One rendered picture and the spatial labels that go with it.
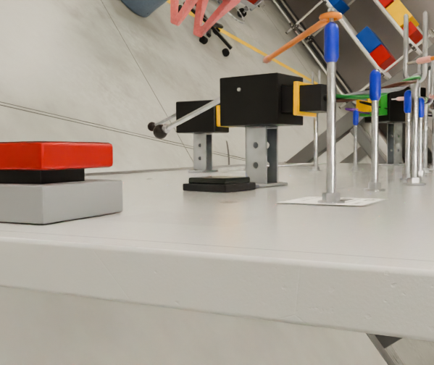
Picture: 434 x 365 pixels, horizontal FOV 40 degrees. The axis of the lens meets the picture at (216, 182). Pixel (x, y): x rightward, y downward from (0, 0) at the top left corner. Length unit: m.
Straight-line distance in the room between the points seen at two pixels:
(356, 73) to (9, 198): 8.45
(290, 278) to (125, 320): 0.62
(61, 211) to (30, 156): 0.03
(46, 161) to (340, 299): 0.14
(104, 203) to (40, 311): 0.42
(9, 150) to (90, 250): 0.08
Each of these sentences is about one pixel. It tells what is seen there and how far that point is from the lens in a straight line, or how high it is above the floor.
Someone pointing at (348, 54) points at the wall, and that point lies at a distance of 8.78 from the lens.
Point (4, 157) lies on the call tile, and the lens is 0.27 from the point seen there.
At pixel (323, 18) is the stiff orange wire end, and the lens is 0.34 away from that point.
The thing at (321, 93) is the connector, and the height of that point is 1.19.
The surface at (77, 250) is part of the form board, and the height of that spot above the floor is 1.15.
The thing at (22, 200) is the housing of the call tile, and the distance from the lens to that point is 0.26.
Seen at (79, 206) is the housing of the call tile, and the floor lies 1.12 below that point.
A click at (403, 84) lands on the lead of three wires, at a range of 0.49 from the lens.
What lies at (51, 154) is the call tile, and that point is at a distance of 0.26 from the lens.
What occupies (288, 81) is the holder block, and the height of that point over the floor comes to 1.17.
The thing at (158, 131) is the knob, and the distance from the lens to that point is 0.57.
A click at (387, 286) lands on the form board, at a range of 0.16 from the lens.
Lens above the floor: 1.27
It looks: 23 degrees down
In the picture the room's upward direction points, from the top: 50 degrees clockwise
